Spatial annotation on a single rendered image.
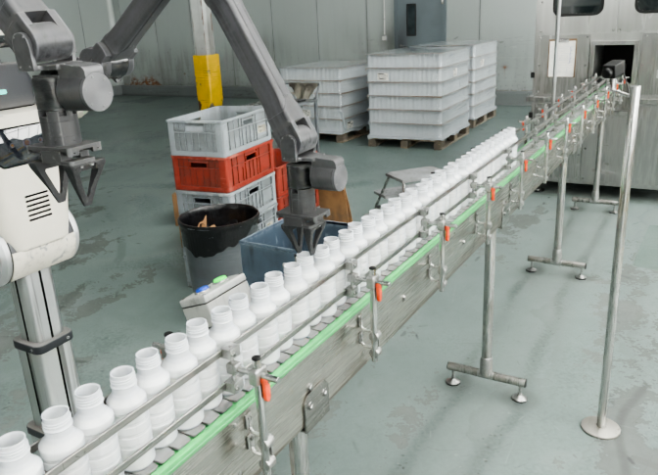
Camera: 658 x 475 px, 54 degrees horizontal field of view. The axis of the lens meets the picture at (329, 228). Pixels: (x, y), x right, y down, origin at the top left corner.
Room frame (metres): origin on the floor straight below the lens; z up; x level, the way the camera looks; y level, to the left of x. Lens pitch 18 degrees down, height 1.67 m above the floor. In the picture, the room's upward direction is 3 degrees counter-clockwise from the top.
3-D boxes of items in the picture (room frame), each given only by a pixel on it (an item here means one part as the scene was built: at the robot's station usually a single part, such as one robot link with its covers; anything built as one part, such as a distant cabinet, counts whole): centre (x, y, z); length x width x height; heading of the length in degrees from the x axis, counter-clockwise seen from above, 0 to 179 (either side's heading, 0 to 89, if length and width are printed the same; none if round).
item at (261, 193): (4.09, 0.65, 0.55); 0.61 x 0.41 x 0.22; 156
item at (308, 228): (1.32, 0.05, 1.22); 0.07 x 0.07 x 0.09; 59
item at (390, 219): (1.67, -0.16, 1.08); 0.06 x 0.06 x 0.17
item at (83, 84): (0.99, 0.38, 1.60); 0.12 x 0.09 x 0.12; 60
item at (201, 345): (1.02, 0.24, 1.08); 0.06 x 0.06 x 0.17
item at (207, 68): (11.63, 2.01, 0.55); 0.40 x 0.40 x 1.10; 59
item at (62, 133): (1.01, 0.41, 1.51); 0.10 x 0.07 x 0.07; 59
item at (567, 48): (5.64, -2.07, 1.22); 0.23 x 0.03 x 0.32; 59
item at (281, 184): (4.75, 0.38, 0.55); 0.61 x 0.41 x 0.22; 152
